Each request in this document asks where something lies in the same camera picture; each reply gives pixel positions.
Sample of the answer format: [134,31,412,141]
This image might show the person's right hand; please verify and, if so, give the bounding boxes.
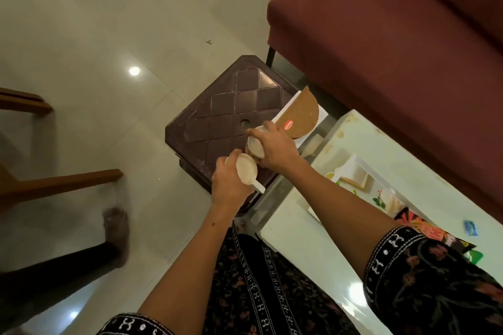
[246,120,302,175]

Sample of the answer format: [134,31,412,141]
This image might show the dark brown plastic stool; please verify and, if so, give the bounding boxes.
[165,55,299,215]

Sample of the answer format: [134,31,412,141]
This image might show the person's left foot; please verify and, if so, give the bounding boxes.
[102,207,130,269]

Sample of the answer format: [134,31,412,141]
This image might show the person's left hand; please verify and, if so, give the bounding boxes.
[211,149,256,216]

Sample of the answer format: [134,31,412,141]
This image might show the wooden chair rail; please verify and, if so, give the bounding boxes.
[0,164,124,210]
[0,87,54,116]

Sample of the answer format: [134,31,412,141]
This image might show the small round jar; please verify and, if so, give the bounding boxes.
[245,125,269,161]

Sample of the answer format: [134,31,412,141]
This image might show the colourful printed packets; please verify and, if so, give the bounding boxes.
[394,206,477,255]

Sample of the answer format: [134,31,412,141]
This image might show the brown half-round card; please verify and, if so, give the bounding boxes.
[275,86,320,139]

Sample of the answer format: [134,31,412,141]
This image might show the person's left leg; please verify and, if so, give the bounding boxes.
[0,242,119,333]

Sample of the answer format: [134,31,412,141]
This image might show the white plastic measuring scoop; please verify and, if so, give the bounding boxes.
[235,153,266,194]

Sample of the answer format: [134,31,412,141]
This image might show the maroon sofa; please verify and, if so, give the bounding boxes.
[266,0,503,223]

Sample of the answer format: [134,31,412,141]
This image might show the black floral dress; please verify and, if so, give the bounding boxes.
[96,224,503,335]

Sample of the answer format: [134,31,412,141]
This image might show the person's right forearm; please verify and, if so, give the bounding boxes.
[281,158,401,280]

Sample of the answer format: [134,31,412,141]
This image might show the person's left forearm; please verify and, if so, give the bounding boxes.
[138,204,247,335]

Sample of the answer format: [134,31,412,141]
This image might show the white open box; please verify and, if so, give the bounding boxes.
[308,153,435,227]

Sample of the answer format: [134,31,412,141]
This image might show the glass-top coffee table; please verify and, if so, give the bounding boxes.
[244,109,503,335]

